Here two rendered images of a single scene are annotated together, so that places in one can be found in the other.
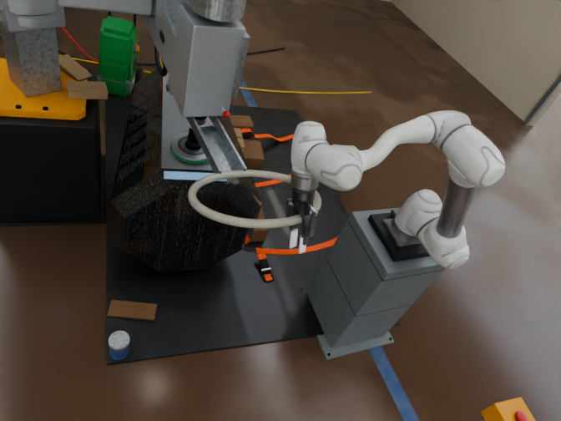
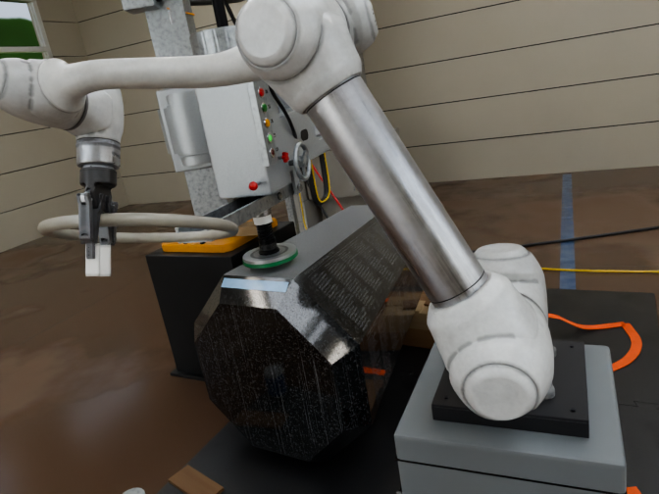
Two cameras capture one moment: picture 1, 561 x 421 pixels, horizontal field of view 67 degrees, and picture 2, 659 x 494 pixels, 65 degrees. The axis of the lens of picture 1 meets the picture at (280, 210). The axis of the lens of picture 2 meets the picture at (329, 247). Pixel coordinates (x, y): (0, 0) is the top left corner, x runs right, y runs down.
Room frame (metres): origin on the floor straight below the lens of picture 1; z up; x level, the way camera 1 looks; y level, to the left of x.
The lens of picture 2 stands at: (0.92, -1.30, 1.46)
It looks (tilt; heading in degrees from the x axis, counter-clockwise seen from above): 17 degrees down; 61
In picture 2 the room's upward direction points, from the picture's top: 10 degrees counter-clockwise
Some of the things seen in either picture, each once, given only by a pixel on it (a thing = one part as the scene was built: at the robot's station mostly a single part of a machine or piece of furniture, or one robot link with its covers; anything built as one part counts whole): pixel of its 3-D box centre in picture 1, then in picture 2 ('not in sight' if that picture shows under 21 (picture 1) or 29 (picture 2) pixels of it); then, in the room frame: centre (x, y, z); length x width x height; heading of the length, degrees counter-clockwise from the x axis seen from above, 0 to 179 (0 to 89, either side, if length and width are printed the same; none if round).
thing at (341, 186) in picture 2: not in sight; (359, 179); (3.97, 3.34, 0.43); 1.30 x 0.62 x 0.86; 35
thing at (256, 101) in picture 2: (237, 64); (263, 123); (1.68, 0.40, 1.37); 0.08 x 0.03 x 0.28; 40
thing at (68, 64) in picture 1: (73, 68); not in sight; (2.01, 1.41, 0.80); 0.20 x 0.10 x 0.05; 73
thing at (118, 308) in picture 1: (133, 310); (195, 484); (1.16, 0.57, 0.02); 0.25 x 0.10 x 0.01; 107
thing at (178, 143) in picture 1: (193, 146); (269, 253); (1.66, 0.53, 0.87); 0.21 x 0.21 x 0.01
